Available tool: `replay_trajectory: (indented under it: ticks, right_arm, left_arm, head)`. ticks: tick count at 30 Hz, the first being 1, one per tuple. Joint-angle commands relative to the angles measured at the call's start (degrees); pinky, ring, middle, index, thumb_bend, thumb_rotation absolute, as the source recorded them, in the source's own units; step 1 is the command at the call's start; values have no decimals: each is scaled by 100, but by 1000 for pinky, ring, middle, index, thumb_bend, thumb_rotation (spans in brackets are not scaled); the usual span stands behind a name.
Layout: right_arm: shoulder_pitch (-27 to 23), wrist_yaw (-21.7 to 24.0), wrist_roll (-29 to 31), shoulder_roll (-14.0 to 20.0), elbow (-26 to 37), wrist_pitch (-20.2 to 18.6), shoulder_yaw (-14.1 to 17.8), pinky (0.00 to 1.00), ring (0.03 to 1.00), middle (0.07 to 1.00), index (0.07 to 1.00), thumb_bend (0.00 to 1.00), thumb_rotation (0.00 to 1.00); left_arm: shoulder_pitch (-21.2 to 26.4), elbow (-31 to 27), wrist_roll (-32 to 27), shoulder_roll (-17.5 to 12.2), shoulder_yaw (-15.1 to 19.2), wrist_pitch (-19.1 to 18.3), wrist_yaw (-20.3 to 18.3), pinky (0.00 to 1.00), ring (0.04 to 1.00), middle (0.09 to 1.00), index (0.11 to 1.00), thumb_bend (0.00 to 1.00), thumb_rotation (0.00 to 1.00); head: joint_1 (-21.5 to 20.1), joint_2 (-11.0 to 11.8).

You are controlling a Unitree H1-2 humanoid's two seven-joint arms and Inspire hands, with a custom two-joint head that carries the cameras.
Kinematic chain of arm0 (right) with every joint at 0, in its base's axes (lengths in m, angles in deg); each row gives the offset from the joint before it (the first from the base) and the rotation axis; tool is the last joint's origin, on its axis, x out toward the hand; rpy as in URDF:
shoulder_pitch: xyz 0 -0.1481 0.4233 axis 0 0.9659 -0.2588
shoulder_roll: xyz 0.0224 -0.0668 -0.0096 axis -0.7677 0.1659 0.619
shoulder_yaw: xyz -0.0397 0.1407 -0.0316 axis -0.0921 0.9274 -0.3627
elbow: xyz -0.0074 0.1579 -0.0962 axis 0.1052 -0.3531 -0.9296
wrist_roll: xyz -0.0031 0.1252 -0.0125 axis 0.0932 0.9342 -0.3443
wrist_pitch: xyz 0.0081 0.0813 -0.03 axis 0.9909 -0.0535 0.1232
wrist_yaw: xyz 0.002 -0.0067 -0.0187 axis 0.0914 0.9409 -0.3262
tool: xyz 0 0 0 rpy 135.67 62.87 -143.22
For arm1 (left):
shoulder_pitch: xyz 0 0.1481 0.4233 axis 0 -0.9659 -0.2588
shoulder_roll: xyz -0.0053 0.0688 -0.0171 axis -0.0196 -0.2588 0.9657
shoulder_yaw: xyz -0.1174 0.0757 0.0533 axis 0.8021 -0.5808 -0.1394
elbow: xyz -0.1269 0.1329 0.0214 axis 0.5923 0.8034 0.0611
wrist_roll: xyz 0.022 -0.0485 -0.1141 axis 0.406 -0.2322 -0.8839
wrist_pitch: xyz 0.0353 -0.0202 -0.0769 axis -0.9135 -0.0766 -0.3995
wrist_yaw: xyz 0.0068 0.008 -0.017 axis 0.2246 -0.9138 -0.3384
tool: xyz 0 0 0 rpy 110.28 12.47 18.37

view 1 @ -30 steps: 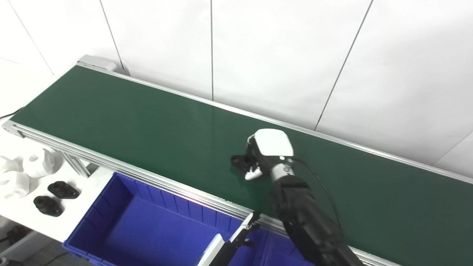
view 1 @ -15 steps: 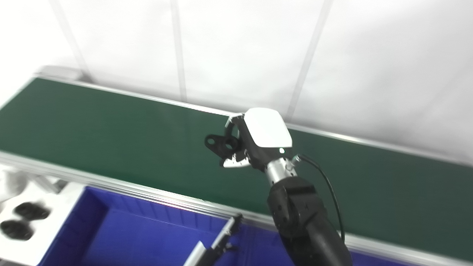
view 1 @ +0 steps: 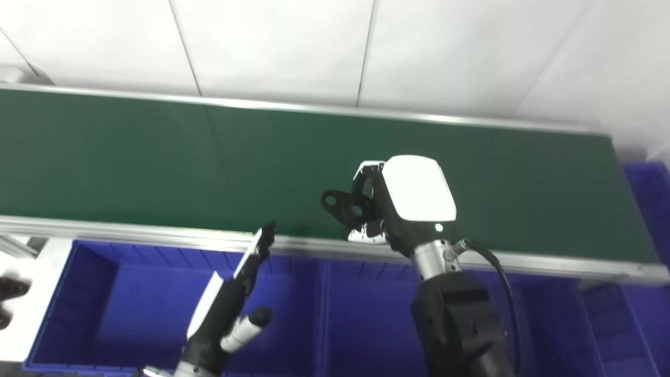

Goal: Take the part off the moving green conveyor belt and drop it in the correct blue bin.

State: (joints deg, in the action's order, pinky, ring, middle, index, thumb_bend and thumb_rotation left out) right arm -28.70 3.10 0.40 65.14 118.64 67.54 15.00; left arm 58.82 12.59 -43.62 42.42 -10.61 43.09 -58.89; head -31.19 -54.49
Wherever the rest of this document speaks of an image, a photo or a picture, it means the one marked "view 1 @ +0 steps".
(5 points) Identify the green conveyor belt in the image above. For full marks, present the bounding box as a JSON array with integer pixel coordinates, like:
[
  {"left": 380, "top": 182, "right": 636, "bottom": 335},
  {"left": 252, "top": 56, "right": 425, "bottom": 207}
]
[{"left": 0, "top": 86, "right": 661, "bottom": 265}]

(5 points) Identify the aluminium support strut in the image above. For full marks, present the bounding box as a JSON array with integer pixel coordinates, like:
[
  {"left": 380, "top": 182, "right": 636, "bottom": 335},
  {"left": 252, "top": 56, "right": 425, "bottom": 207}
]
[{"left": 0, "top": 233, "right": 40, "bottom": 260}]

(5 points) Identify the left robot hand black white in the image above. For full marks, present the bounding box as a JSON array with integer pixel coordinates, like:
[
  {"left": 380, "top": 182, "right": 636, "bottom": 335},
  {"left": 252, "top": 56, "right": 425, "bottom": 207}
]
[{"left": 178, "top": 220, "right": 277, "bottom": 375}]

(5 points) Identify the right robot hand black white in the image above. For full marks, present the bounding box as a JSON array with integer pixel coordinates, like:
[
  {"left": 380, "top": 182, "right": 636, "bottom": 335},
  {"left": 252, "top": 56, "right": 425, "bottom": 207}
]
[{"left": 345, "top": 154, "right": 457, "bottom": 258}]

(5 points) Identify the blue plastic bin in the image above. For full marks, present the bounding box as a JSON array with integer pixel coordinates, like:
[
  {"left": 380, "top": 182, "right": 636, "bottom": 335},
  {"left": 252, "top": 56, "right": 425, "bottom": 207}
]
[
  {"left": 578, "top": 162, "right": 670, "bottom": 377},
  {"left": 24, "top": 239, "right": 328, "bottom": 374},
  {"left": 319, "top": 258, "right": 604, "bottom": 377}
]

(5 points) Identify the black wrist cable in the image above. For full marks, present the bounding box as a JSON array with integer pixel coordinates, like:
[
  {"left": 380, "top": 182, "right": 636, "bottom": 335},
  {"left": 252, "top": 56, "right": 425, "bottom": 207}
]
[{"left": 454, "top": 238, "right": 524, "bottom": 377}]

